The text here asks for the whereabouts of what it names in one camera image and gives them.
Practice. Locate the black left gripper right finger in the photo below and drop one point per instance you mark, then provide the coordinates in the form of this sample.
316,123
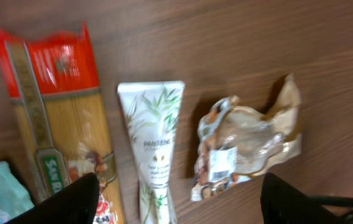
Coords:
282,203

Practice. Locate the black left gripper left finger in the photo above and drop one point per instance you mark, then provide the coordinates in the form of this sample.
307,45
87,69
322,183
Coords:
75,204

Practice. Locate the red San Remo spaghetti pack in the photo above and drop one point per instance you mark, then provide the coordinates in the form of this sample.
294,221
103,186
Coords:
54,85

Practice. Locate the white Pantene tube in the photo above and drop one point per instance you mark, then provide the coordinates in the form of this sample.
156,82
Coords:
151,113

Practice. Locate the teal wipes packet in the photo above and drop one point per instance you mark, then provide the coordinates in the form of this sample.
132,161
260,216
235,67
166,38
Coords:
14,197

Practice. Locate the brown white snack bag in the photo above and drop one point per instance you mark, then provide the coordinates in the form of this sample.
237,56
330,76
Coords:
239,143

